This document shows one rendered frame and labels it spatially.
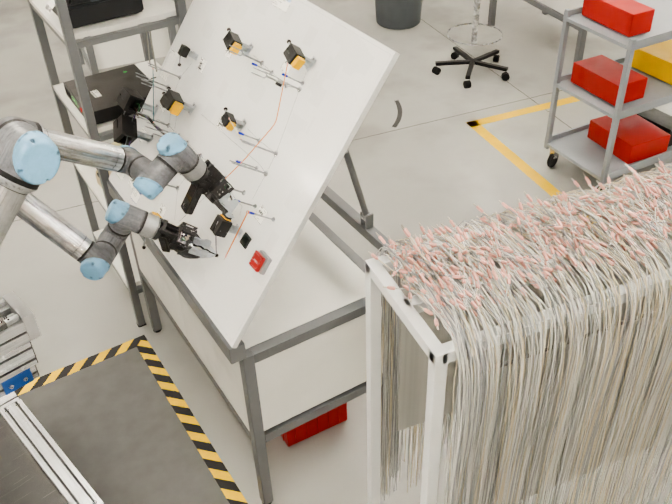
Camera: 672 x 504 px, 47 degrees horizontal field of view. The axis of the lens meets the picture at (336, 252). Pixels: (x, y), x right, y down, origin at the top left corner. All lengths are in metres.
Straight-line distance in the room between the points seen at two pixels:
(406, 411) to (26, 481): 1.52
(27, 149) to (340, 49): 0.97
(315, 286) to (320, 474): 0.83
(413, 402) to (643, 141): 2.90
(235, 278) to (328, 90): 0.66
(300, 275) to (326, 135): 0.67
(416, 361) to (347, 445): 1.20
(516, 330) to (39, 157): 1.18
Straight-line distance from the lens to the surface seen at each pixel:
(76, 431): 3.56
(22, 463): 3.25
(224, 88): 2.84
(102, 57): 5.55
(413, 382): 2.21
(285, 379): 2.70
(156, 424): 3.48
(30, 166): 2.01
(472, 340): 1.63
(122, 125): 3.08
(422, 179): 4.81
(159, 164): 2.27
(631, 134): 4.87
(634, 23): 4.38
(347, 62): 2.38
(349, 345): 2.77
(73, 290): 4.26
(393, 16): 6.83
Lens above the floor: 2.59
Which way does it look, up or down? 38 degrees down
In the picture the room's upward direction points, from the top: 2 degrees counter-clockwise
